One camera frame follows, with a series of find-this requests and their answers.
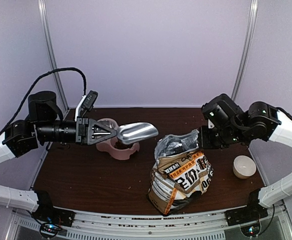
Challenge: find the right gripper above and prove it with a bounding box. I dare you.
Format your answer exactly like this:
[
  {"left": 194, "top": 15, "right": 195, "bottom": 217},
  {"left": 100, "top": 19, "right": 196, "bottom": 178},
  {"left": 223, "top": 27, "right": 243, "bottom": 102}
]
[{"left": 197, "top": 124, "right": 247, "bottom": 149}]

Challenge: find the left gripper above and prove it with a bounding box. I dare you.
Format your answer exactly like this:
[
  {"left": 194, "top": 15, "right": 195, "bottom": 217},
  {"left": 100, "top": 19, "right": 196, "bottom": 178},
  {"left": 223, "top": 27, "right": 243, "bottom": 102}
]
[{"left": 35, "top": 115, "right": 116, "bottom": 146}]

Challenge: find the metal scoop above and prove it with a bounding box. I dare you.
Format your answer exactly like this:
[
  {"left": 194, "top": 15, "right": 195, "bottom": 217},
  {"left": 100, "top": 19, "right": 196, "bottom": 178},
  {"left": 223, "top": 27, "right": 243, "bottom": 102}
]
[{"left": 115, "top": 122, "right": 159, "bottom": 145}]

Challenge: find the pet food bag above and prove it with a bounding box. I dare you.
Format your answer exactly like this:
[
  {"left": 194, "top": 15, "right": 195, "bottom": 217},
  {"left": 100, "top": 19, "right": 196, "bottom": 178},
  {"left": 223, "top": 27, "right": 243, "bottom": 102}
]
[{"left": 147, "top": 129, "right": 214, "bottom": 216}]

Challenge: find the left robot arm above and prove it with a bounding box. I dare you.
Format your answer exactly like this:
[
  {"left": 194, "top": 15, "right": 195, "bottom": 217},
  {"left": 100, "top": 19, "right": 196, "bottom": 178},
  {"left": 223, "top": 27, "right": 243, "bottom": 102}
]
[{"left": 0, "top": 90, "right": 116, "bottom": 222}]

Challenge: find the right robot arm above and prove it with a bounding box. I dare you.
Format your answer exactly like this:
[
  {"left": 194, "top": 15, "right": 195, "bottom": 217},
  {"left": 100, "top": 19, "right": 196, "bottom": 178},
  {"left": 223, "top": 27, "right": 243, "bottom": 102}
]
[{"left": 197, "top": 93, "right": 292, "bottom": 221}]

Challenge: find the pink double pet feeder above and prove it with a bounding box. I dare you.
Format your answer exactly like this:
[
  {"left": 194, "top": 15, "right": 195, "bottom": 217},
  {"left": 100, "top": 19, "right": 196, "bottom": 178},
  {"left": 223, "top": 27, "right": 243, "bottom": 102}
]
[{"left": 95, "top": 117, "right": 140, "bottom": 161}]

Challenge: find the brown pet food kibble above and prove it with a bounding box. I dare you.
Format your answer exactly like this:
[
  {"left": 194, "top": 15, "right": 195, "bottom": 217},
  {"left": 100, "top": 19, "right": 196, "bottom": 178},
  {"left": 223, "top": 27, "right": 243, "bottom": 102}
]
[{"left": 114, "top": 141, "right": 133, "bottom": 150}]

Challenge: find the steel bowl insert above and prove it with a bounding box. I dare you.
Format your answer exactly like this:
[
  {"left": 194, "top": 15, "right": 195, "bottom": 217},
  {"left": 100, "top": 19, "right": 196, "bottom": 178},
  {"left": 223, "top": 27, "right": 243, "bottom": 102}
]
[{"left": 98, "top": 118, "right": 118, "bottom": 129}]

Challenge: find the beige ceramic bowl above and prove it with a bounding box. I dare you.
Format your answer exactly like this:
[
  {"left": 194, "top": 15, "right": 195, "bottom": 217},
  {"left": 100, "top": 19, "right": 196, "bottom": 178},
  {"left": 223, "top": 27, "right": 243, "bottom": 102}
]
[{"left": 233, "top": 155, "right": 257, "bottom": 180}]

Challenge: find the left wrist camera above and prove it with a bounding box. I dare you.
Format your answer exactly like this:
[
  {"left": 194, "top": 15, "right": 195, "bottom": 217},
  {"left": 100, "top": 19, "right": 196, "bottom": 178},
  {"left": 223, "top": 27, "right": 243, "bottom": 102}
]
[{"left": 82, "top": 90, "right": 98, "bottom": 112}]

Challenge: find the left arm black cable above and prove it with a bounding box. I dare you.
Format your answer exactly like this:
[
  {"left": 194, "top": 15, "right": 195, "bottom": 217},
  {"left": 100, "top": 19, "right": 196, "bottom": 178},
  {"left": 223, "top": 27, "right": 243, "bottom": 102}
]
[{"left": 0, "top": 67, "right": 87, "bottom": 148}]

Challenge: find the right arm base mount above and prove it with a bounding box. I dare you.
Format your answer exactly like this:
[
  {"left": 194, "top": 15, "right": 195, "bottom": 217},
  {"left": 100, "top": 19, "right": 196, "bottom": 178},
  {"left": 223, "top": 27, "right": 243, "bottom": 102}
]
[{"left": 225, "top": 188, "right": 268, "bottom": 239}]

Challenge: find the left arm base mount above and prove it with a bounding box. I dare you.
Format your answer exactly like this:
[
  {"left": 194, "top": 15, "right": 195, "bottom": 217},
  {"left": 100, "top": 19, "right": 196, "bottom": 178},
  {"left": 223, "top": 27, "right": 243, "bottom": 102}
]
[{"left": 29, "top": 190, "right": 75, "bottom": 240}]

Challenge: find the right aluminium frame post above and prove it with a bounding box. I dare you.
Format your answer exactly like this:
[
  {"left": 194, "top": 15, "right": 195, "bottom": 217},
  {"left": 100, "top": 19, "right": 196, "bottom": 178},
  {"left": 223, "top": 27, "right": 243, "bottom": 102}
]
[{"left": 231, "top": 0, "right": 259, "bottom": 101}]

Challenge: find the aluminium frame post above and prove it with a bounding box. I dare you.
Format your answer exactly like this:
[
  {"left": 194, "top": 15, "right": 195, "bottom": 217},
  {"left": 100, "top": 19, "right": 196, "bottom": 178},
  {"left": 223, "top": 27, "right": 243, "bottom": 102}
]
[
  {"left": 231, "top": 0, "right": 259, "bottom": 101},
  {"left": 38, "top": 0, "right": 69, "bottom": 112}
]

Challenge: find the left aluminium frame post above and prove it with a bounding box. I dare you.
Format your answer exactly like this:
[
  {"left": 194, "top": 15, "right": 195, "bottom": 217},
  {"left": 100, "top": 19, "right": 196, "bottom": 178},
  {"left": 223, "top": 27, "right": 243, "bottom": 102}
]
[{"left": 38, "top": 0, "right": 69, "bottom": 112}]

